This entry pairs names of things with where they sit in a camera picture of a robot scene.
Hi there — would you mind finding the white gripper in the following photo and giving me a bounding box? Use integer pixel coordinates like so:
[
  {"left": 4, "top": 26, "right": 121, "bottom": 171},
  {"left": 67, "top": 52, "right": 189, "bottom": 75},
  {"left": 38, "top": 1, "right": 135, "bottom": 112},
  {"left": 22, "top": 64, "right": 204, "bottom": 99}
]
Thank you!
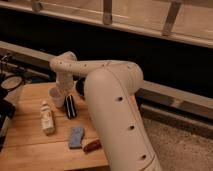
[{"left": 56, "top": 72, "right": 74, "bottom": 98}]

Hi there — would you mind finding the white squeeze bottle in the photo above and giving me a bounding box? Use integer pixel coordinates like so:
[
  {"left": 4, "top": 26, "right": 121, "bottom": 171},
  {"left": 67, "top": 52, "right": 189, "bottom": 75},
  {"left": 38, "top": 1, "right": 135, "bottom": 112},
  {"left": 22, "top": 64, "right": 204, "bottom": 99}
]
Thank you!
[{"left": 40, "top": 101, "right": 55, "bottom": 135}]

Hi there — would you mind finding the red brown sausage toy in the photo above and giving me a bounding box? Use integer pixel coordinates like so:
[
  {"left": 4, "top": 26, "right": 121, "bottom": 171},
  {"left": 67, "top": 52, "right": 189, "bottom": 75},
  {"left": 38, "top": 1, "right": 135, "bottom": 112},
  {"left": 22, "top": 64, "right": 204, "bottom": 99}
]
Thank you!
[{"left": 83, "top": 139, "right": 102, "bottom": 153}]

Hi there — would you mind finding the black device at left edge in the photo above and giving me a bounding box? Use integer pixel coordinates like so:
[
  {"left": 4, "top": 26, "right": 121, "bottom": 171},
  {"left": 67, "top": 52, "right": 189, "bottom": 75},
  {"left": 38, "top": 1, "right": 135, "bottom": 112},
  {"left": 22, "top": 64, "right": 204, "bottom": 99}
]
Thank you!
[{"left": 0, "top": 100, "right": 16, "bottom": 136}]

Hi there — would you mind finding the blue sponge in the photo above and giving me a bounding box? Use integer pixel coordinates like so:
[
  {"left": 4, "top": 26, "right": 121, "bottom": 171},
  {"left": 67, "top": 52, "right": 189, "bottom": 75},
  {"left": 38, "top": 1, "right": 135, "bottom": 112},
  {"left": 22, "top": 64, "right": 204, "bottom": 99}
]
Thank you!
[{"left": 68, "top": 126, "right": 84, "bottom": 149}]

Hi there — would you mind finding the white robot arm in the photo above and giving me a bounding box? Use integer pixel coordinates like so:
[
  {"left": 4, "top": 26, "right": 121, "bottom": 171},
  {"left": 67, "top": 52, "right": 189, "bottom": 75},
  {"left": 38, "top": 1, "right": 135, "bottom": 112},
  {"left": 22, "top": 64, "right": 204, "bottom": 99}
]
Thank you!
[{"left": 50, "top": 52, "right": 162, "bottom": 171}]

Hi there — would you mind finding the metal railing frame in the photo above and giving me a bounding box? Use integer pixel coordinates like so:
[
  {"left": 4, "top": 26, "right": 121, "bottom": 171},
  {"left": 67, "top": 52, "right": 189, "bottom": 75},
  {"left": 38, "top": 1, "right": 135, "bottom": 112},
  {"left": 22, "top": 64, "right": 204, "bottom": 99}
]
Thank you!
[{"left": 0, "top": 0, "right": 213, "bottom": 49}]

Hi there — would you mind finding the dark ceramic bowl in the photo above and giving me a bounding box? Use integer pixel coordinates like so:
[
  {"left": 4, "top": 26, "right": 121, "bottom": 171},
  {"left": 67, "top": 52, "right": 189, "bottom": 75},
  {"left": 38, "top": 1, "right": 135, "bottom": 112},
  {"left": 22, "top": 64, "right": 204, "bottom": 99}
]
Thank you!
[{"left": 76, "top": 78, "right": 85, "bottom": 99}]

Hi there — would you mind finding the round dark framed object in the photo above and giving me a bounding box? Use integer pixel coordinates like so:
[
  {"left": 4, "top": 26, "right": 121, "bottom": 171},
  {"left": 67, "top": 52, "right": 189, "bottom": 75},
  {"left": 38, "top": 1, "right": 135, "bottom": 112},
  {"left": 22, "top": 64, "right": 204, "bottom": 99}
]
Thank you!
[{"left": 0, "top": 75, "right": 24, "bottom": 92}]

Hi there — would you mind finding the black white striped block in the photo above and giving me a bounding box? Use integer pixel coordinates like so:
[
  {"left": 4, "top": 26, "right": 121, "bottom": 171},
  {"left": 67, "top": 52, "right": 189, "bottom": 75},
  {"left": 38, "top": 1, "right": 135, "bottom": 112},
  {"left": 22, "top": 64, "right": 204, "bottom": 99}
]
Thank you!
[{"left": 64, "top": 95, "right": 77, "bottom": 119}]

